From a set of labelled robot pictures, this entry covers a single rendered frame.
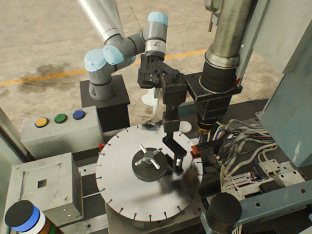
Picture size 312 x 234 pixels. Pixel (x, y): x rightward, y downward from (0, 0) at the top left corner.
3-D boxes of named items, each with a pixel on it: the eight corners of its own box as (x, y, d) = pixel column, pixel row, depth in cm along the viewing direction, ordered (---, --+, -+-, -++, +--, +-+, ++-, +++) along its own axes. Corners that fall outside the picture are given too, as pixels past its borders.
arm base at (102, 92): (88, 85, 126) (84, 70, 119) (114, 80, 129) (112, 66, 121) (91, 102, 116) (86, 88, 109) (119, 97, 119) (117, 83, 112)
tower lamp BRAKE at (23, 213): (10, 236, 40) (2, 230, 38) (14, 210, 43) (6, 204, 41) (38, 227, 41) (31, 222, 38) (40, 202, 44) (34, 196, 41)
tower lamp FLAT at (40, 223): (18, 240, 42) (11, 236, 40) (22, 215, 45) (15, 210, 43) (45, 232, 43) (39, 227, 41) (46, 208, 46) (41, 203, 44)
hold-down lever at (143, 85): (145, 104, 53) (144, 95, 51) (139, 88, 57) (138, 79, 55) (176, 98, 54) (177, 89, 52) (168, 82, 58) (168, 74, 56)
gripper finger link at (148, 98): (140, 112, 77) (143, 87, 79) (157, 113, 77) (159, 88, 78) (139, 111, 74) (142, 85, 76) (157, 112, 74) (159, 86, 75)
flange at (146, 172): (146, 143, 74) (145, 139, 72) (173, 159, 70) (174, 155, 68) (124, 168, 68) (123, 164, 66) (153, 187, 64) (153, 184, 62)
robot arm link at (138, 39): (121, 42, 91) (131, 31, 82) (143, 34, 96) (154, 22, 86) (131, 60, 93) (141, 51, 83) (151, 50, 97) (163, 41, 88)
